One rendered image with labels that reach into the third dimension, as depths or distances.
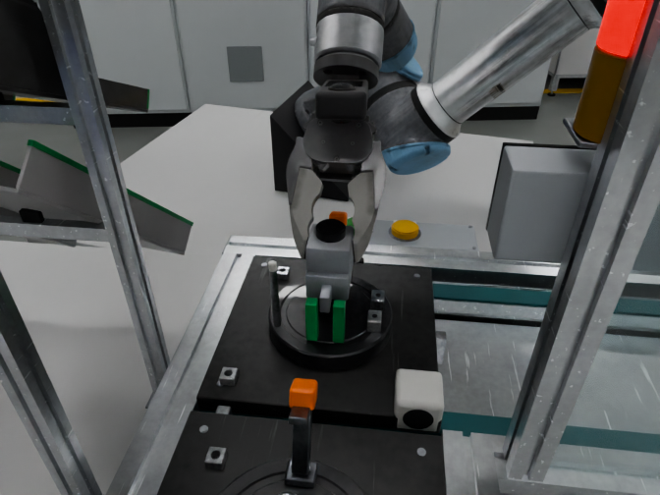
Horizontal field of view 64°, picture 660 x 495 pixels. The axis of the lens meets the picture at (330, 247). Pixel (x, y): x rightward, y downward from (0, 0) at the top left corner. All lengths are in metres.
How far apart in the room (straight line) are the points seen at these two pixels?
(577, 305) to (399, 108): 0.65
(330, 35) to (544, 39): 0.41
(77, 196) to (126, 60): 3.22
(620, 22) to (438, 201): 0.78
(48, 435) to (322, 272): 0.27
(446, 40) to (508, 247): 3.31
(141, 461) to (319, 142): 0.34
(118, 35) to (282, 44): 1.00
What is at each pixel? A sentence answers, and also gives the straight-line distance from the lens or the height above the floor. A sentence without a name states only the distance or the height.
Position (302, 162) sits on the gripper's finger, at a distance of 0.55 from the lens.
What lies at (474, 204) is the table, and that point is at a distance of 1.08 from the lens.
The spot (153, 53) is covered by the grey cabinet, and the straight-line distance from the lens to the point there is 3.67.
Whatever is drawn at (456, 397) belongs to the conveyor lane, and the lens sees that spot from 0.62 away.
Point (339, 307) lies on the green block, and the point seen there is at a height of 1.04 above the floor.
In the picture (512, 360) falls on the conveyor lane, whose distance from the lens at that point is 0.68.
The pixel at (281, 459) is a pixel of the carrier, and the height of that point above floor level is 0.97.
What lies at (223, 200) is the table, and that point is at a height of 0.86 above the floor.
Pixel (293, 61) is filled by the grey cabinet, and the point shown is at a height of 0.43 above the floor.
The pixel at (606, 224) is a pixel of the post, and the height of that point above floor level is 1.22.
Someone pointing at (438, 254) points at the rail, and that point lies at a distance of 0.75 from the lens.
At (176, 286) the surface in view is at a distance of 0.87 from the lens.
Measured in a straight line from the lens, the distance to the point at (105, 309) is 0.86.
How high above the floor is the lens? 1.39
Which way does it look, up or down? 35 degrees down
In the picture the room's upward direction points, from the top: straight up
